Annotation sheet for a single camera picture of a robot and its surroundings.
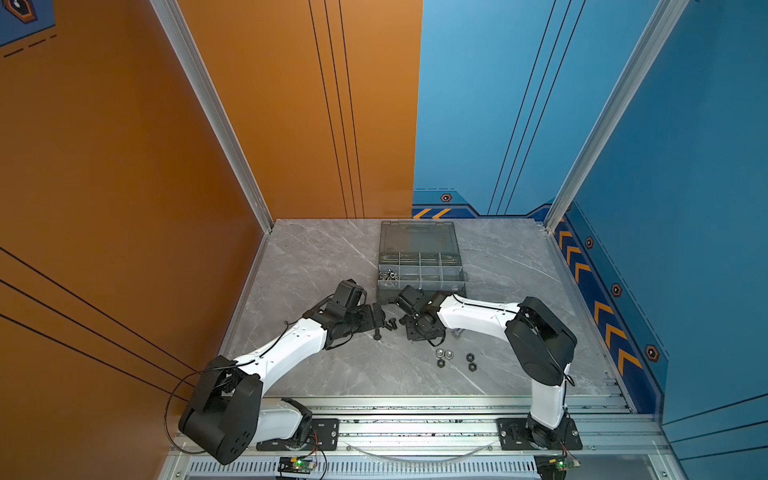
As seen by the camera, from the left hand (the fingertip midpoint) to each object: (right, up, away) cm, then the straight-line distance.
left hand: (374, 316), depth 87 cm
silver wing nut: (+5, +11, +14) cm, 18 cm away
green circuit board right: (+46, -31, -18) cm, 58 cm away
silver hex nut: (+19, -11, -1) cm, 22 cm away
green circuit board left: (-19, -32, -16) cm, 40 cm away
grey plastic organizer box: (+16, +18, +29) cm, 38 cm away
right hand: (+11, -7, +4) cm, 14 cm away
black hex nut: (+19, -13, -2) cm, 23 cm away
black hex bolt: (+1, -6, +3) cm, 7 cm away
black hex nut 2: (+28, -12, -1) cm, 30 cm away
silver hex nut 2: (+22, -11, -1) cm, 24 cm away
